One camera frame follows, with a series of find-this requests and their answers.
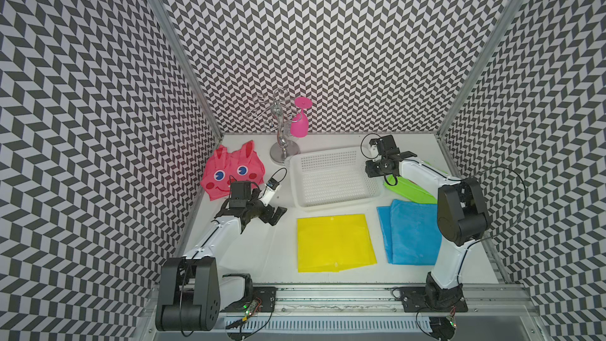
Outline white plastic basket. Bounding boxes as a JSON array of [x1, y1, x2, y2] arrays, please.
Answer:
[[287, 147, 383, 211]]

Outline yellow raincoat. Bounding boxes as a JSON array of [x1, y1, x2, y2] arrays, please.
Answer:
[[297, 214, 377, 273]]

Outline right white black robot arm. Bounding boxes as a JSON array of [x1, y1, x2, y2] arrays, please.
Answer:
[[365, 134, 492, 309]]

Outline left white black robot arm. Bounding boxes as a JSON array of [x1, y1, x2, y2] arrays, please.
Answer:
[[156, 178, 287, 337]]

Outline green frog folded raincoat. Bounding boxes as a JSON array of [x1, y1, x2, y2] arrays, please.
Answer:
[[383, 157, 458, 205]]

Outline pink bunny folded raincoat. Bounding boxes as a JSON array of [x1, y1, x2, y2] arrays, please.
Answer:
[[200, 141, 265, 200]]

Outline blue folded raincoat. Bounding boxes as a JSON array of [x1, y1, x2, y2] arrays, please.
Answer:
[[377, 200, 442, 266]]

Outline chrome glass holder stand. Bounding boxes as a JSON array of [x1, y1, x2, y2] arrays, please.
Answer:
[[246, 88, 301, 165]]

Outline pink silicone wine glass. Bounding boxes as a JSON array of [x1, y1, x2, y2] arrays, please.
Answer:
[[290, 97, 312, 138]]

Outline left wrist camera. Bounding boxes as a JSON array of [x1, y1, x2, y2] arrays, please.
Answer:
[[260, 178, 281, 206]]

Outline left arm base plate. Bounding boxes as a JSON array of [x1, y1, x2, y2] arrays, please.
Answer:
[[222, 286, 277, 314]]

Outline aluminium front rail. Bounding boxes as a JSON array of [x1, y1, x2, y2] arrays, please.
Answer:
[[273, 284, 539, 317]]

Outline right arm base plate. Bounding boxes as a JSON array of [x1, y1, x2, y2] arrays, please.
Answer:
[[397, 286, 469, 314]]

